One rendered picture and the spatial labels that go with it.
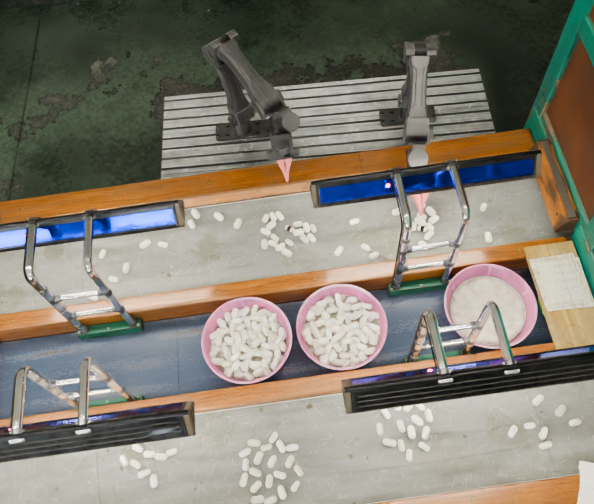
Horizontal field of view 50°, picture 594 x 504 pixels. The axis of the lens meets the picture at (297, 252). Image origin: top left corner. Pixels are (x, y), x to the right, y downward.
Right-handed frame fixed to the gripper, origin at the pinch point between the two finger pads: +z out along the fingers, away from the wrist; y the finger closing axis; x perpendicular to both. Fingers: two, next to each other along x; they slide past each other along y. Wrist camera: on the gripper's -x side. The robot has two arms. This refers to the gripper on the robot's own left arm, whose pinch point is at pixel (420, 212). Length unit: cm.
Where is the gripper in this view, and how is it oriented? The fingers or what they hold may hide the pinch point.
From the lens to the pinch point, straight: 200.8
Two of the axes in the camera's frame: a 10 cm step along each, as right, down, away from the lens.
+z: 1.3, 9.7, 2.2
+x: -0.3, -2.2, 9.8
